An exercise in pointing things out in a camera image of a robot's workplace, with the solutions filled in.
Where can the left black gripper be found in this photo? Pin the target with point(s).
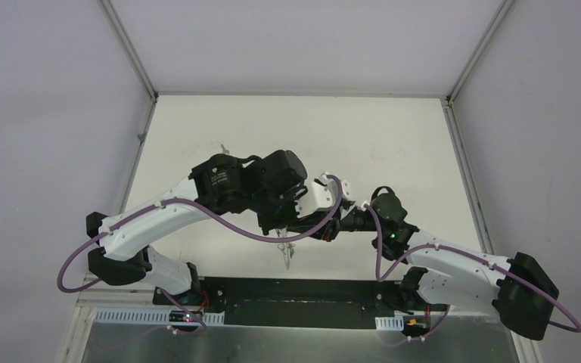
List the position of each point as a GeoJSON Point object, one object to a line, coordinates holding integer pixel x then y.
{"type": "Point", "coordinates": [274, 220]}

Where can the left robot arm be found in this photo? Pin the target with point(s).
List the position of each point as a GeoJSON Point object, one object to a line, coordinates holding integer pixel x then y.
{"type": "Point", "coordinates": [268, 186]}

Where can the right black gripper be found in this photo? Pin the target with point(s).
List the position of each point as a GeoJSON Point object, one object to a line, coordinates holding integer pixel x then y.
{"type": "Point", "coordinates": [332, 228]}

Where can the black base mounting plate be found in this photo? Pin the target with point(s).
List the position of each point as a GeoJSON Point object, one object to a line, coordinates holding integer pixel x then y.
{"type": "Point", "coordinates": [333, 304]}

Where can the perforated metal ring plate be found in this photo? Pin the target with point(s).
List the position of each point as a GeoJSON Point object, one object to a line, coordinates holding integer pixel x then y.
{"type": "Point", "coordinates": [287, 249]}

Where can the aluminium frame rail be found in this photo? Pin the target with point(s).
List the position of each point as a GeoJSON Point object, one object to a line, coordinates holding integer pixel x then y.
{"type": "Point", "coordinates": [103, 295]}

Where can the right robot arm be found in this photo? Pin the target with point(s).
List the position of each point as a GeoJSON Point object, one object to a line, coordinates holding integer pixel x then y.
{"type": "Point", "coordinates": [515, 290]}

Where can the white slotted cable duct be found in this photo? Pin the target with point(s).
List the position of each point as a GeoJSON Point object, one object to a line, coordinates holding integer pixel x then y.
{"type": "Point", "coordinates": [143, 317]}

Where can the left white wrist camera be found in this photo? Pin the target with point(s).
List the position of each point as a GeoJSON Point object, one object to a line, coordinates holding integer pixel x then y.
{"type": "Point", "coordinates": [325, 194]}

